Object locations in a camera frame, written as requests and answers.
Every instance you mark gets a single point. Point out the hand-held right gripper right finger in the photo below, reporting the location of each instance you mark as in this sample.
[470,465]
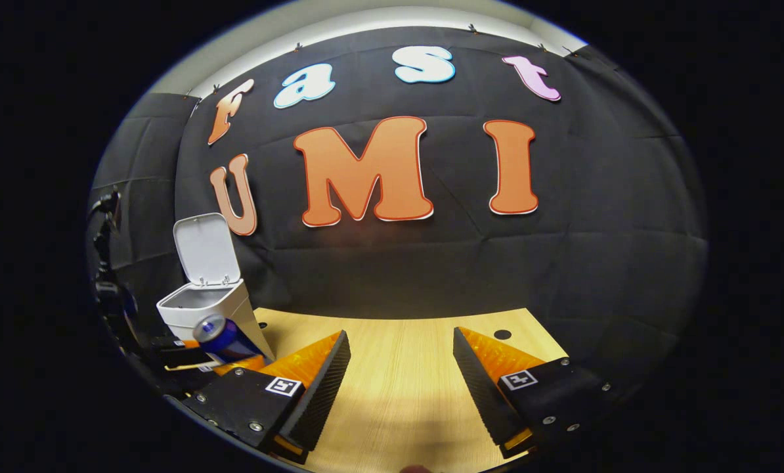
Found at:
[480,394]

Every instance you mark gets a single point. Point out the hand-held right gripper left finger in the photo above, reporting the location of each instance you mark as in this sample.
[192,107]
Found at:
[326,387]

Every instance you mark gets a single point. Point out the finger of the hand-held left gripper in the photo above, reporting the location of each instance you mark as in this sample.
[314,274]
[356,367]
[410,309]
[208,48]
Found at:
[172,342]
[188,360]

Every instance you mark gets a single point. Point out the blue pop can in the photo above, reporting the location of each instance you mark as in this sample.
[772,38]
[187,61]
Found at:
[224,338]

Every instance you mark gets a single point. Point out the white desktop garbage bin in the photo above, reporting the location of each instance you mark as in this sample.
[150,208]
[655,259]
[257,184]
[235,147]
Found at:
[205,253]

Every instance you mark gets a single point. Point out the wooden desktop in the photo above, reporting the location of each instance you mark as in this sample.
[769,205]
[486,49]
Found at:
[398,368]

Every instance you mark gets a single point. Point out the black side cloth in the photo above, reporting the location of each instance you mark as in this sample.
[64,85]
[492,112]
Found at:
[142,184]

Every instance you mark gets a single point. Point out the black backdrop cloth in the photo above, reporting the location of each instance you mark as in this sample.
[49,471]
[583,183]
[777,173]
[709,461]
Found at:
[431,276]

